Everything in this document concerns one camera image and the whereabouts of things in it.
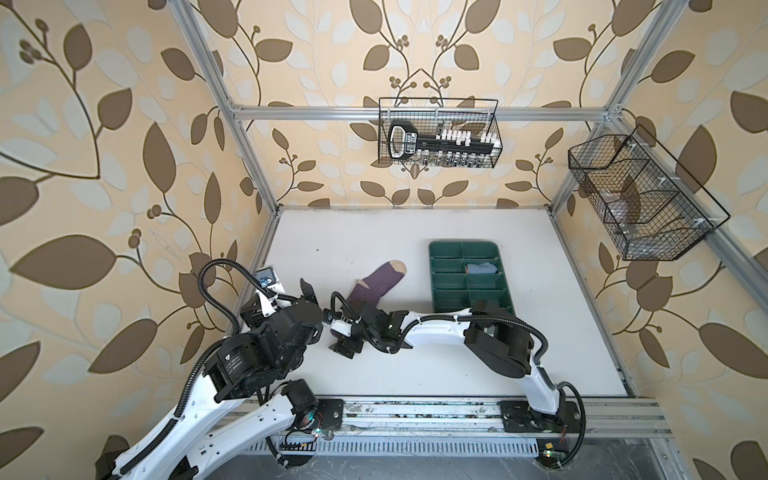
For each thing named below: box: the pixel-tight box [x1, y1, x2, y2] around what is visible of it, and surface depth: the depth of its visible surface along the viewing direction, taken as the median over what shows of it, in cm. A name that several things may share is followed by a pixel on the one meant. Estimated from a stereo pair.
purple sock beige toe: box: [344, 260, 407, 311], surface depth 101 cm
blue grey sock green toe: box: [466, 262, 498, 274], surface depth 98 cm
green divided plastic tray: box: [429, 240, 515, 315], surface depth 98 cm
